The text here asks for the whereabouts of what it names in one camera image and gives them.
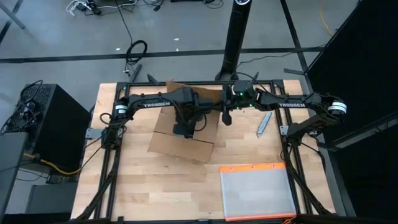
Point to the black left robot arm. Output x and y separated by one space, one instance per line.
149 104

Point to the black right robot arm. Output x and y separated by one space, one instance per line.
292 104

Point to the long black floor beam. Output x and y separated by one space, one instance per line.
62 58

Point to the diagonal black floor beam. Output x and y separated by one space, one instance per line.
292 31

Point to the black computer tower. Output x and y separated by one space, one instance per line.
65 140

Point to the black tower fan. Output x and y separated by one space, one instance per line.
237 37

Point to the mesh zip pouch orange trim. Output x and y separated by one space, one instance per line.
258 193

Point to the grey metal bracket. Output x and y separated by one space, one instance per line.
284 130
93 133

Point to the grey metal leg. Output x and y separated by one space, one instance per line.
12 18

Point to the brown cardboard shipping box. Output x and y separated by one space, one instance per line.
180 146

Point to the grey cabinet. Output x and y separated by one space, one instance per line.
11 171

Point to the black curtain panel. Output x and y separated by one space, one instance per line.
357 62

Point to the black aluminium table frame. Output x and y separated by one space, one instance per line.
140 83

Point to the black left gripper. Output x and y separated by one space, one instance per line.
186 124

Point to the dark grey box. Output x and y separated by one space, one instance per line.
51 199

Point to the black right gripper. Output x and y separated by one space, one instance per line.
227 102

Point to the grey box cutter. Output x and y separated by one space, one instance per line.
264 124

